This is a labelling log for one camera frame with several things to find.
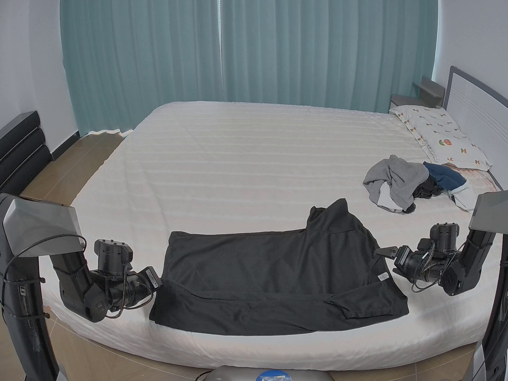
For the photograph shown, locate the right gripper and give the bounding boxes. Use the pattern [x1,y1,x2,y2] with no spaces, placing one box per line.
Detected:
[375,246,432,283]

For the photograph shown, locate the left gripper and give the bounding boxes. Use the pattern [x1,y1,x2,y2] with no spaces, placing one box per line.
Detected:
[121,267,164,308]

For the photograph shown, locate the black T-shirt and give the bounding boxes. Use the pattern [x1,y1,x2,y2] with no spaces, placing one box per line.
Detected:
[149,198,409,336]

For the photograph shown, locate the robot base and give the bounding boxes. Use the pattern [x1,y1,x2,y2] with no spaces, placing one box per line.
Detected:
[206,365,332,381]

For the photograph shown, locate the pile of clothes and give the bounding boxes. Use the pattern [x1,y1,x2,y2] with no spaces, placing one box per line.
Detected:
[363,154,477,214]

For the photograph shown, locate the bed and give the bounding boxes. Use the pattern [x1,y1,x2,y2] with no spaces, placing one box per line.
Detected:
[42,65,508,372]

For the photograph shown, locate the white printed pillow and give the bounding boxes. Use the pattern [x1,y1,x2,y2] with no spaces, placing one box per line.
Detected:
[389,105,492,170]

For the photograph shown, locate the grey bedside table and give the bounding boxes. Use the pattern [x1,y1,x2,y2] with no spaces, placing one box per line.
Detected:
[390,76,445,109]

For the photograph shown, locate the black chest of drawers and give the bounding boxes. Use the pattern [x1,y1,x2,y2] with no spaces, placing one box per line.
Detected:
[0,110,52,197]

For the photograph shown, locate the blue-green curtain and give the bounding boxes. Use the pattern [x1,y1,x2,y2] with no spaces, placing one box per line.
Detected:
[218,0,439,114]
[60,0,223,136]

